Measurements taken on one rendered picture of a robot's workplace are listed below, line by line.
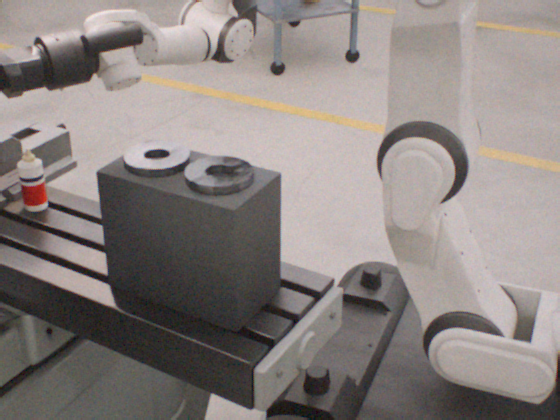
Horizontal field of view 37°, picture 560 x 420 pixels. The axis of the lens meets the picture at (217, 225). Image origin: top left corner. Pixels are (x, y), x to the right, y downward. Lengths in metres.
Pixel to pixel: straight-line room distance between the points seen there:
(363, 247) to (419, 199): 1.74
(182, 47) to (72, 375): 0.61
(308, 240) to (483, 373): 1.69
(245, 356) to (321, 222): 2.17
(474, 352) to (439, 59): 0.49
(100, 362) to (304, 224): 1.78
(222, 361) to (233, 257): 0.14
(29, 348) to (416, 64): 0.74
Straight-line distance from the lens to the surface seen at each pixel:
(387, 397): 1.58
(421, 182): 1.33
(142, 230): 1.13
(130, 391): 1.68
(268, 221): 1.11
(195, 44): 1.54
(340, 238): 3.13
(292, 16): 4.64
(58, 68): 1.37
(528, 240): 3.25
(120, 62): 1.41
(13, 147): 1.48
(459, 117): 1.34
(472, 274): 1.48
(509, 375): 1.50
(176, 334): 1.13
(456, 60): 1.31
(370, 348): 1.65
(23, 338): 1.37
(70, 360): 1.48
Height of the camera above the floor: 1.61
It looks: 30 degrees down
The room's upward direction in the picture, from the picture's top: 2 degrees counter-clockwise
